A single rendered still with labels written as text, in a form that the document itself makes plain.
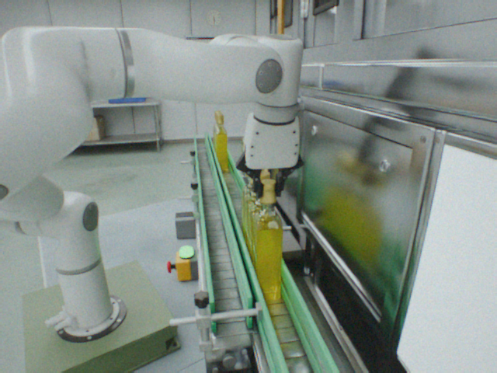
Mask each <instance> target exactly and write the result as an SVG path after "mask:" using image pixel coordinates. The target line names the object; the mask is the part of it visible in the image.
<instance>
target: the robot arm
mask: <svg viewBox="0 0 497 373"><path fill-rule="evenodd" d="M303 53H304V45H303V43H302V41H301V40H299V39H298V38H296V37H295V36H291V35H286V34H274V33H272V34H266V35H264V36H249V35H242V34H236V33H226V34H222V35H220V36H217V37H215V38H214V39H212V41H211V42H210V43H209V44H203V43H198V42H194V41H191V40H185V39H181V38H178V37H174V36H169V35H167V34H164V33H159V32H157V31H154V30H146V29H145V30H143V29H133V28H123V29H117V28H106V27H103V28H93V27H83V28H81V27H74V26H65V27H63V26H23V27H17V28H15V29H12V30H10V31H8V32H7V33H6V34H5V35H4V36H3V37H2V38H1V39H0V228H4V229H6V230H7V231H9V232H14V233H16V234H20V235H31V236H43V237H51V238H52V239H57V240H58V246H57V248H56V250H55V252H54V257H53V261H54V269H55V271H56V275H57V280H58V281H59V283H60V286H61V292H62V295H63V299H64V305H62V309H63V310H64V311H62V312H59V315H56V316H55V317H51V318H50V320H46V321H45V325H46V327H47V328H48V329H49V328H50V327H51V326H54V327H55V329H56V330H57V331H58V330H59V329H62V328H64V330H65V331H66V332H67V333H68V334H70V335H72V336H91V335H94V334H96V333H99V332H101V331H102V330H104V329H105V328H107V327H110V326H111V325H112V324H113V323H114V322H115V321H116V319H117V318H118V316H119V314H120V308H119V305H118V303H117V302H116V300H115V299H113V298H111V297H110V295H109V287H108V283H107V281H106V274H105V269H104V265H103V256H102V252H101V247H100V245H99V209H98V205H97V203H96V201H95V200H94V199H93V198H92V197H90V196H89V195H86V194H83V193H77V192H67V191H63V190H62V188H61V185H60V184H59V182H58V181H56V179H54V178H53V177H52V176H50V175H48V174H47V173H45V171H47V170H48V169H49V168H51V167H52V166H54V165H55V164H57V162H59V161H60V160H62V159H63V158H64V157H66V156H67V155H69V154H70V153H71V152H73V151H74V150H75V149H76V148H77V147H78V146H79V145H80V144H81V143H82V142H83V141H84V140H85V139H86V138H87V137H88V136H89V134H90V133H91V130H92V127H93V124H94V117H93V112H92V106H91V101H92V100H108V99H126V98H145V97H154V98H158V99H166V100H174V101H182V102H188V103H202V104H212V105H218V104H228V103H250V102H254V113H250V114H249V115H248V119H247V124H246V129H245V142H244V152H243V154H241V156H240V157H239V160H238V161H237V162H236V163H235V166H236V169H237V170H239V171H241V172H244V173H246V174H247V175H248V176H249V177H251V178H252V180H253V186H252V190H253V193H255V194H256V196H257V198H260V197H261V186H262V183H261V180H260V174H261V171H262V169H278V171H279V172H278V173H277V174H276V180H275V181H276V195H277V196H278V197H280V196H281V191H284V185H285V181H286V180H287V177H288V176H289V175H290V174H291V173H292V172H293V171H295V170H296V169H299V168H300V167H301V166H302V165H303V164H304V163H303V161H302V159H301V156H300V154H299V147H300V125H299V118H298V117H297V111H301V110H304V104H303V103H299V102H298V101H297V96H298V90H299V84H300V77H301V65H302V60H303ZM56 324H57V325H56Z"/></svg>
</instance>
